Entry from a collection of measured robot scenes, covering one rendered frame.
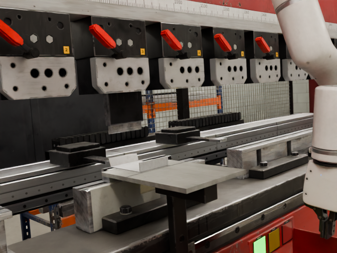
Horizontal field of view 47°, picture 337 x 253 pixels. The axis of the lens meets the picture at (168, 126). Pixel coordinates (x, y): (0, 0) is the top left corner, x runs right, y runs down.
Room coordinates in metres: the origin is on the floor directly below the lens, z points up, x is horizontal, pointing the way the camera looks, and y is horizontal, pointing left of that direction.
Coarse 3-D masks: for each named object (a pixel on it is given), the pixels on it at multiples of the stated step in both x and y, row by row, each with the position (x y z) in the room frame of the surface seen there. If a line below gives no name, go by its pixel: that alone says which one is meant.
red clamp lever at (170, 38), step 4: (164, 32) 0.94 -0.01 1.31; (168, 32) 0.94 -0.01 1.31; (164, 36) 0.94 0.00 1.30; (168, 36) 0.94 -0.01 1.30; (172, 36) 0.95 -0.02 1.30; (168, 40) 0.95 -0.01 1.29; (172, 40) 0.95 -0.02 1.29; (176, 40) 0.96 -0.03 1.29; (168, 44) 0.96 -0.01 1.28; (172, 44) 0.96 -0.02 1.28; (176, 44) 0.96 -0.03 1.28; (180, 44) 0.97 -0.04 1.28; (172, 48) 0.97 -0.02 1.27; (176, 48) 0.97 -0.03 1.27; (180, 48) 0.97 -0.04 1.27; (180, 52) 0.98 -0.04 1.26; (184, 52) 0.98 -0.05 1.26; (188, 52) 0.98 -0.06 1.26; (176, 56) 1.01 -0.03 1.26; (180, 56) 0.99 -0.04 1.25; (184, 56) 0.98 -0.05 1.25; (188, 56) 0.98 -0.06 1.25
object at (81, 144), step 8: (72, 144) 1.11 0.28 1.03; (80, 144) 1.10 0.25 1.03; (88, 144) 1.09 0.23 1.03; (96, 144) 1.09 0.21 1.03; (56, 152) 1.07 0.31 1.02; (64, 152) 1.05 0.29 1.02; (72, 152) 1.04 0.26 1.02; (80, 152) 1.05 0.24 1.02; (88, 152) 1.06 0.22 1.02; (96, 152) 1.08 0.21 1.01; (104, 152) 1.10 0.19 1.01; (56, 160) 1.07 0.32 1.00; (64, 160) 1.04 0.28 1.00; (72, 160) 1.03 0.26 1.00; (80, 160) 1.04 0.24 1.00; (88, 160) 1.03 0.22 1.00; (96, 160) 1.00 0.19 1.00; (104, 160) 0.98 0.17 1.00
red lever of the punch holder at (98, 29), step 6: (96, 24) 0.81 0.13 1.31; (90, 30) 0.81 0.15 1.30; (96, 30) 0.80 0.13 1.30; (102, 30) 0.81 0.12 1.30; (96, 36) 0.81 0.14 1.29; (102, 36) 0.81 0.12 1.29; (108, 36) 0.82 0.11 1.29; (102, 42) 0.82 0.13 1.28; (108, 42) 0.82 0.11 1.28; (114, 42) 0.83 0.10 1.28; (108, 48) 0.84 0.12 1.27; (114, 48) 0.84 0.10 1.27; (114, 54) 0.85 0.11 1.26; (120, 54) 0.84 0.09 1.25; (126, 54) 0.85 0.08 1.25
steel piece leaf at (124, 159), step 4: (120, 156) 0.94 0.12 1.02; (124, 156) 0.95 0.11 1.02; (128, 156) 0.95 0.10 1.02; (132, 156) 0.96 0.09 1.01; (136, 156) 0.97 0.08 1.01; (112, 160) 0.92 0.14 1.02; (116, 160) 0.93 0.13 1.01; (120, 160) 0.93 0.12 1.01; (124, 160) 0.94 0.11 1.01; (128, 160) 0.95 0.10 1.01; (132, 160) 0.96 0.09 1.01; (136, 160) 0.96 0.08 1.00; (112, 164) 0.92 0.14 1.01; (116, 164) 0.92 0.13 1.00; (120, 164) 0.93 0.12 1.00
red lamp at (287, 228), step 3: (288, 222) 0.93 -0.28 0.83; (291, 222) 0.94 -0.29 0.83; (285, 225) 0.91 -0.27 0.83; (288, 225) 0.92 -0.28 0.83; (291, 225) 0.93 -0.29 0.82; (282, 228) 0.91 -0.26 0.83; (285, 228) 0.91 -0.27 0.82; (288, 228) 0.92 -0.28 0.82; (291, 228) 0.93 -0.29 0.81; (285, 231) 0.91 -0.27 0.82; (288, 231) 0.92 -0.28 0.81; (291, 231) 0.93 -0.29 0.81; (285, 234) 0.91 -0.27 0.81; (288, 234) 0.92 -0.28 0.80; (291, 234) 0.93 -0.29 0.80; (285, 237) 0.91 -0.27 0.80; (288, 237) 0.92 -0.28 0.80; (291, 237) 0.93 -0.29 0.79; (285, 240) 0.91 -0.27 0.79
